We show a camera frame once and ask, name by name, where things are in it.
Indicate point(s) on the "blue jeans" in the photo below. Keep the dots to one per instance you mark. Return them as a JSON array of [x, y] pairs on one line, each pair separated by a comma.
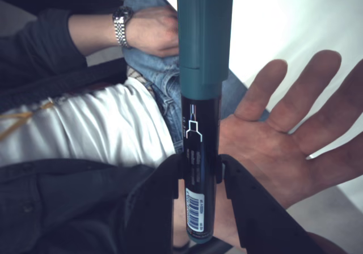
[[158, 67]]

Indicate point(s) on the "white t-shirt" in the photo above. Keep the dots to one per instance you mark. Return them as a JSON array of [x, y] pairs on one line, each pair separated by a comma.
[[99, 123]]

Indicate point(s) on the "silver wristwatch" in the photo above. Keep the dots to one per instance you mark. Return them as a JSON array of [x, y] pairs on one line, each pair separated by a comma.
[[122, 30]]

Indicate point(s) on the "person's left forearm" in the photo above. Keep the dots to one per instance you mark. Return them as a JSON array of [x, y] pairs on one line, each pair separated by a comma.
[[90, 33]]

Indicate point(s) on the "person's left hand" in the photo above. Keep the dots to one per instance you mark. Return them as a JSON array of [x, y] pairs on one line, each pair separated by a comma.
[[153, 33]]

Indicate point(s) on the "person's right hand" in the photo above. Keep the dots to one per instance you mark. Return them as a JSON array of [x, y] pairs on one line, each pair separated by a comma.
[[283, 152]]

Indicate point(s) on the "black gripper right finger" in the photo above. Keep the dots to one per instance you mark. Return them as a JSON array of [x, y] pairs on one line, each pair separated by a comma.
[[255, 208]]

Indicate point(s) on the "man in grey shirt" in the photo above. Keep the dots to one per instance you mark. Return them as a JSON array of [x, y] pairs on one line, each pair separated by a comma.
[[42, 203]]

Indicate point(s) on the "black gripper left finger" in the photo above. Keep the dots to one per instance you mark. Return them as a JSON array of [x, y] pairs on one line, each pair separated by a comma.
[[153, 208]]

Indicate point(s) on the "green capped black marker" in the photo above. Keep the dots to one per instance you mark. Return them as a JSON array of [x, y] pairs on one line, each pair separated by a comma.
[[204, 38]]

